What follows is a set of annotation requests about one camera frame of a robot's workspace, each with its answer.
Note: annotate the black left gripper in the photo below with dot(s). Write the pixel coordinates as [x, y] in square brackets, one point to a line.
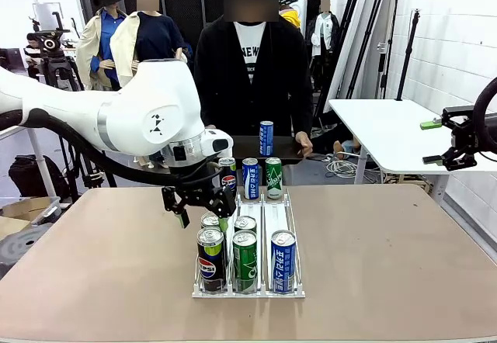
[202, 195]

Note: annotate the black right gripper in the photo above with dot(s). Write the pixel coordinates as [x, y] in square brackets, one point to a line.
[464, 137]

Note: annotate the black serving tray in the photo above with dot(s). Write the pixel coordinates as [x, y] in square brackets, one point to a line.
[287, 149]

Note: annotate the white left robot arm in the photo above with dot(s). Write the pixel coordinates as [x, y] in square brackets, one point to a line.
[147, 118]

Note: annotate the person in black cardigan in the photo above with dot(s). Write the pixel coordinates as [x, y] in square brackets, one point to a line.
[252, 83]

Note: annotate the person's left hand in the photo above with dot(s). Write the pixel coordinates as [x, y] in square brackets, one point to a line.
[304, 144]

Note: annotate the large white table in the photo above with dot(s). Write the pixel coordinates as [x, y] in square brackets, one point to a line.
[400, 133]

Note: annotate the green cider can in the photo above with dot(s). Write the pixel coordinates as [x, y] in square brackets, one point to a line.
[245, 265]
[245, 223]

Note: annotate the black Pepsi display can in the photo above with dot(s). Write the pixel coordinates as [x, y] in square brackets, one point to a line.
[229, 174]

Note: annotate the blue Pocari display can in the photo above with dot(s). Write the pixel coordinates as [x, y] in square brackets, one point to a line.
[250, 180]

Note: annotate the green Chilsung display can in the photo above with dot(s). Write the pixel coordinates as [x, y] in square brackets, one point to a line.
[273, 180]

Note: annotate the white plastic can rack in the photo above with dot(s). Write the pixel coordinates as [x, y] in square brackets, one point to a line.
[248, 294]

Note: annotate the thin black light stand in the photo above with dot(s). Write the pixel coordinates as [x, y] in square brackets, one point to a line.
[407, 56]

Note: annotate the tall black leaning stand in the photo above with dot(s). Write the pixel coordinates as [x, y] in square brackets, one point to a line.
[365, 36]

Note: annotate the mannequin with white jacket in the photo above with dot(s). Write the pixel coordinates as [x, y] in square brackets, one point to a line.
[324, 40]

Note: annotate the brown cardboard box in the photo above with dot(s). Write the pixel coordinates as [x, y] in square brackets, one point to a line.
[27, 209]

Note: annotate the white side table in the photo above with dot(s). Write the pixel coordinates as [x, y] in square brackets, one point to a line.
[37, 160]

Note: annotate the black backpack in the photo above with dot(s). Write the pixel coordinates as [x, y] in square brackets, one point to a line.
[27, 176]

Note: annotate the mannequin with navy top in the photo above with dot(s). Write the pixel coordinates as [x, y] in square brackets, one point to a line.
[155, 40]

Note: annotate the mannequin with yellow hoodie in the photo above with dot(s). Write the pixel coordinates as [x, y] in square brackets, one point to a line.
[289, 5]

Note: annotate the mannequin with black hat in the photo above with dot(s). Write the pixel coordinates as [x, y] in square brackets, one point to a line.
[101, 40]

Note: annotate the seated bystander with striped shirt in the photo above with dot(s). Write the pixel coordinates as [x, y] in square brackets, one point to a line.
[33, 57]

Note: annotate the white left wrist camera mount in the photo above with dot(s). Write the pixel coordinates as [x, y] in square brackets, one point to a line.
[219, 143]

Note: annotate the grey round base plate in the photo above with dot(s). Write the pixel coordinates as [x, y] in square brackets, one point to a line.
[19, 246]

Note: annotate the black camera tripod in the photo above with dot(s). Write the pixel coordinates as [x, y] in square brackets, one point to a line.
[66, 75]

